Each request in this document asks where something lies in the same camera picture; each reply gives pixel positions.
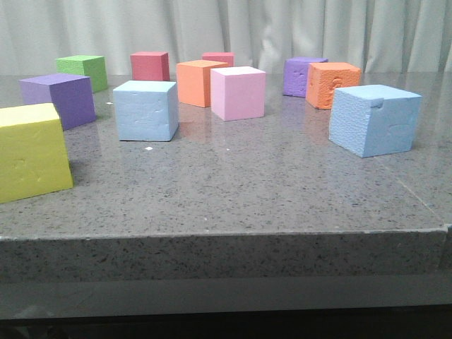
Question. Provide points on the red foam block front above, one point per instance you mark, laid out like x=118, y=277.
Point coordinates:
x=150, y=66

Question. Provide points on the red foam block rear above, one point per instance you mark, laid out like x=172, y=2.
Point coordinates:
x=225, y=57

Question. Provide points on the textured blue foam block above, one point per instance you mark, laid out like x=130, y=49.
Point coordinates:
x=371, y=120

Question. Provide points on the pink foam block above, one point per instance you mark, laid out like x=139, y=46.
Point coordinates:
x=237, y=92

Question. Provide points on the purple foam block left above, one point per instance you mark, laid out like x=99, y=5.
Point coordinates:
x=71, y=94

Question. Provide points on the smooth orange foam block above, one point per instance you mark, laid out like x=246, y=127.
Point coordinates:
x=193, y=81

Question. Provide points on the purple foam block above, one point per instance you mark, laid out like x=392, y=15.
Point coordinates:
x=295, y=75
x=71, y=94

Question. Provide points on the textured orange foam block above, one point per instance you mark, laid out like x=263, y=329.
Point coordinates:
x=323, y=78

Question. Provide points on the green foam block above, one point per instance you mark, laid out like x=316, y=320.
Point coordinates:
x=85, y=65

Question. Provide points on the purple foam block right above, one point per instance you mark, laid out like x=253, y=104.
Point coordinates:
x=295, y=75

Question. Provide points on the smooth light blue foam block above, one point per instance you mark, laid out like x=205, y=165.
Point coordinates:
x=146, y=110

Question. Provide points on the white curtain backdrop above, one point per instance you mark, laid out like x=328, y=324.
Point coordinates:
x=377, y=36

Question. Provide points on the red foam block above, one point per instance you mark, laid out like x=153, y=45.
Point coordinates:
x=150, y=66
x=225, y=57

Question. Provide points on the yellow foam block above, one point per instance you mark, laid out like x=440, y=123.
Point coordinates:
x=34, y=159

